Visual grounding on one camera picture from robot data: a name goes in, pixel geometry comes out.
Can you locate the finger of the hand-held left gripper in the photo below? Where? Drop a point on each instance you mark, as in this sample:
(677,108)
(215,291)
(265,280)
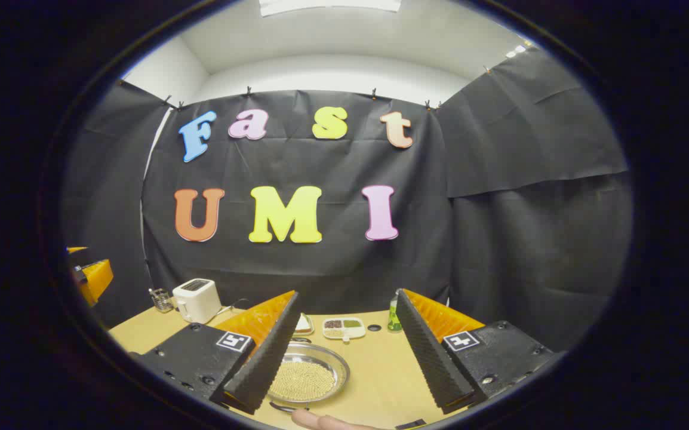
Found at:
(97,278)
(77,249)

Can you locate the pile of soybeans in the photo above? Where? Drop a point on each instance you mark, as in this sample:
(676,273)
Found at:
(303,382)

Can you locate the stainless steel pot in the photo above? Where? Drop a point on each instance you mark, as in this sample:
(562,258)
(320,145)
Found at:
(337,365)

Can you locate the large ceiling light panel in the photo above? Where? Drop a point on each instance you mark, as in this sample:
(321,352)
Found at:
(329,5)

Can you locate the green drink bottle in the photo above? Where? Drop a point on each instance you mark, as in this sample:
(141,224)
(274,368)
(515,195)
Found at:
(393,319)

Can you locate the white toaster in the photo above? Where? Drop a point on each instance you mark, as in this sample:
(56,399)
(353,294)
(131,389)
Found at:
(196,300)

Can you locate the white divided dish with grains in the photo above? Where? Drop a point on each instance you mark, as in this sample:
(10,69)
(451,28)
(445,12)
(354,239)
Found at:
(344,328)

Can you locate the sandwich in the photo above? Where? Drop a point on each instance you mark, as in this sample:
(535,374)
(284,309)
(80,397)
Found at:
(303,323)

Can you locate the small rectangular plate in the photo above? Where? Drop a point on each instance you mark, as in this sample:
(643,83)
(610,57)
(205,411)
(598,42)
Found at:
(308,331)

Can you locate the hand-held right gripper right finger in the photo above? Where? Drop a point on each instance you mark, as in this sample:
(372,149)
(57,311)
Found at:
(428,358)

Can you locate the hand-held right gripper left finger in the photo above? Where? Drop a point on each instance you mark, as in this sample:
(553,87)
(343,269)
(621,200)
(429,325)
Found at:
(267,358)

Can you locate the small ceiling light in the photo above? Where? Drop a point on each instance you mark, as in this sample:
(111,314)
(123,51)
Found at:
(516,51)

